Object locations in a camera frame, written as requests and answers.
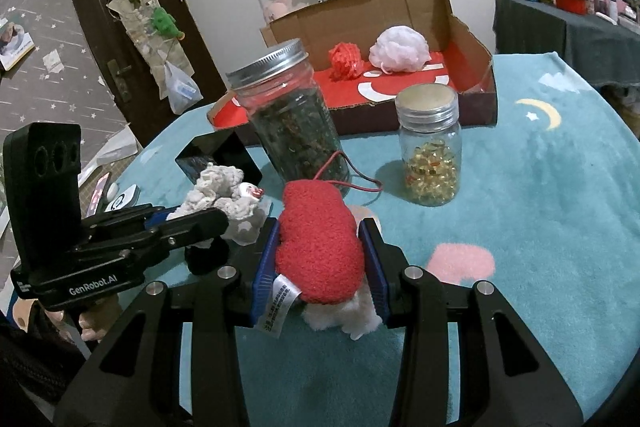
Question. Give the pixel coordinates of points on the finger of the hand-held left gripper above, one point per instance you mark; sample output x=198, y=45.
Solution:
x=195, y=224
x=150, y=218

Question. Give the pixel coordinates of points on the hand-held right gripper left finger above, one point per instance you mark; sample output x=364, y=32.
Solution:
x=265, y=267

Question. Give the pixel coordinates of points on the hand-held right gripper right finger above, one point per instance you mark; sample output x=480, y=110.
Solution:
x=372, y=267

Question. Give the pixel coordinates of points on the black fluffy scrunchie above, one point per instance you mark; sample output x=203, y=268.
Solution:
x=205, y=259

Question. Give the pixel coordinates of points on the dark red sock roll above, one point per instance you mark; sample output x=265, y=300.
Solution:
x=315, y=242

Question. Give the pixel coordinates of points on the white fluffy scrunchie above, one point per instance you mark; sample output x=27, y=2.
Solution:
x=335, y=314

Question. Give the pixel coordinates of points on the cardboard box red lining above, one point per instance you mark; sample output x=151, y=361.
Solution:
x=350, y=17

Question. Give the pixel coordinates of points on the person's left hand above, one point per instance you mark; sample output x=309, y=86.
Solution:
x=95, y=322

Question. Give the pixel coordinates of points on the small white box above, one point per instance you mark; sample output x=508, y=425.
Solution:
x=122, y=199

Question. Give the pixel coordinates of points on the pink phone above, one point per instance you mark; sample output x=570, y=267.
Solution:
x=97, y=197

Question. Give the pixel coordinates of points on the black glossy box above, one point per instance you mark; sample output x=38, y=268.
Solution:
x=220, y=152

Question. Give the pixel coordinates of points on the clear plastic bag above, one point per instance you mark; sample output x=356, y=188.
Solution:
x=182, y=92

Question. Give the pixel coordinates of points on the small glass jar yellow capsules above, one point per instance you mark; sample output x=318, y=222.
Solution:
x=430, y=147

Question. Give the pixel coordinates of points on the teal printed blanket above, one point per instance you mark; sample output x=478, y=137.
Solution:
x=525, y=207

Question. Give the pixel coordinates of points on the person's black jacket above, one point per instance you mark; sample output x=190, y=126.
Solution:
x=30, y=372

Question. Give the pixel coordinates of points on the picture card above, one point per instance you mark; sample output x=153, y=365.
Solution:
x=12, y=44

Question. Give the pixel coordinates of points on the clear hanging organizer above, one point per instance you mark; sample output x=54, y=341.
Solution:
x=145, y=42

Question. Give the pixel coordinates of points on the green plush toy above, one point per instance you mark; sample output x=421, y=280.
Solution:
x=162, y=21

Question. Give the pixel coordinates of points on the orange mesh scrubber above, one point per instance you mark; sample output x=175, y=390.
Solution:
x=344, y=59

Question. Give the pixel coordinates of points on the white mesh bath pouf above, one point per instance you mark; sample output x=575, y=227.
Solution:
x=400, y=47

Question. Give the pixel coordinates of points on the pink plush toy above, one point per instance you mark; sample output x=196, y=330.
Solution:
x=277, y=7

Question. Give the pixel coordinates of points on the table with dark cloth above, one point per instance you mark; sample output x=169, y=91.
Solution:
x=590, y=37

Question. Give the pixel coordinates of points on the red container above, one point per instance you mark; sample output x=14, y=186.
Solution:
x=570, y=2

